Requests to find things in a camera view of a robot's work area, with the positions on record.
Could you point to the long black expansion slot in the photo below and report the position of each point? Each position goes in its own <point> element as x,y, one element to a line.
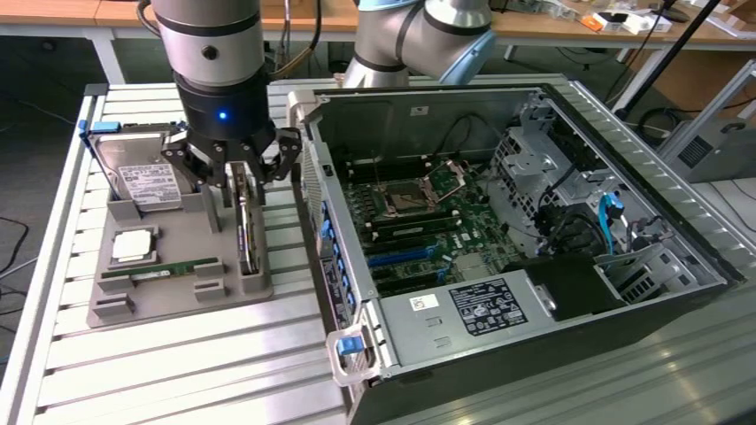
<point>396,246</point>
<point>407,279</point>
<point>414,288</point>

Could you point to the blue case latch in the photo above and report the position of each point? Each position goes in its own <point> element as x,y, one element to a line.
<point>348,346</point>

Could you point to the silver disk bay bracket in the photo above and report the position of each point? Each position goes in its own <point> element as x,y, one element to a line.
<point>655,276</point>

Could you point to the green RAM stick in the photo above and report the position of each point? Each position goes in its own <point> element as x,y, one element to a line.
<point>178,268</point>

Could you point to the silver locking lever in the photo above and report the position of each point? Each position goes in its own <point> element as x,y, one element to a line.
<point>376,170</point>

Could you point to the grey computer tower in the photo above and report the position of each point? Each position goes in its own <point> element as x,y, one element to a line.
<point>732,155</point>

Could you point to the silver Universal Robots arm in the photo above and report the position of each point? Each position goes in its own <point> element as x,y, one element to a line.
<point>207,53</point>

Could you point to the black RAM slot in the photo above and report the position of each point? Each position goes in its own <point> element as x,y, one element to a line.
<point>390,160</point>
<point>390,165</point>
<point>390,174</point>
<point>390,169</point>

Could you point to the silver socket cover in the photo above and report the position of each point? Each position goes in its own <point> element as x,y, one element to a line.
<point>444,182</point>

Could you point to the grey power supply unit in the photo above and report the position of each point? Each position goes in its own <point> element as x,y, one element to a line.
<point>414,345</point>

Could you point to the black oval device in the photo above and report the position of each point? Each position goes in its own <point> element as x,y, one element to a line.
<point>674,14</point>

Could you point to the hard disk with blue carrier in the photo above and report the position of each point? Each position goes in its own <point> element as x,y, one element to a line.
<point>127,155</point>

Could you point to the graphics card with metal bracket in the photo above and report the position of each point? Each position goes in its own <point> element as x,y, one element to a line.
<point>248,239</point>

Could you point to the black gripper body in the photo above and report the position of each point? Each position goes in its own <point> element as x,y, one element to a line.
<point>224,110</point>

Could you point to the CPU socket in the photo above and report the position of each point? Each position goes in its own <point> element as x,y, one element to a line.
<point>404,200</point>

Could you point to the small orange object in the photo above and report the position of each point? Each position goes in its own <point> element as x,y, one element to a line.
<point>591,23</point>

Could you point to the silver CPU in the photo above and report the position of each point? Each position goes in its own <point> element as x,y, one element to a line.
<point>131,245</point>

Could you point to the small white box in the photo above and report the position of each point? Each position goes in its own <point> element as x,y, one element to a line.
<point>647,25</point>

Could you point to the blue expansion slot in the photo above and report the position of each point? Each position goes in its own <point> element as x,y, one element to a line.
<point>399,258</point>

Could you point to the black open PC case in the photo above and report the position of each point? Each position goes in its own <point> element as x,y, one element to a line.
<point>531,380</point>

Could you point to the silver chipset heat sink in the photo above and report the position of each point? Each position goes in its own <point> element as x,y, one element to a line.
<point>475,267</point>

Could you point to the grey parts rack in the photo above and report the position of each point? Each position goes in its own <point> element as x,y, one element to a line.
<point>178,301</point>

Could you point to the white box with black tray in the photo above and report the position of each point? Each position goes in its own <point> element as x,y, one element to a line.
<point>614,26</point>

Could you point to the green motherboard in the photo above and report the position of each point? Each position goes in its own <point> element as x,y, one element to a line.
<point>475,212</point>

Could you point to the blue card retainer clips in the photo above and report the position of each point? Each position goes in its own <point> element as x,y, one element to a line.
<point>324,217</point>

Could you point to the wooden desk with white frame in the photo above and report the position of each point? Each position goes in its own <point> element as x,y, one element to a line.
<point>550,30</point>
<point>59,17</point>

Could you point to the black tripod pole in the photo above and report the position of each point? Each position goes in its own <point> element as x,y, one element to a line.
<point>679,43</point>

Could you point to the silver metal drive cage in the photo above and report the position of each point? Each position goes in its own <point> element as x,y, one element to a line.
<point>523,170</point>

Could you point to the black plastic air duct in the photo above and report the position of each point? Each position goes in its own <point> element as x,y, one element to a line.
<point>562,288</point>

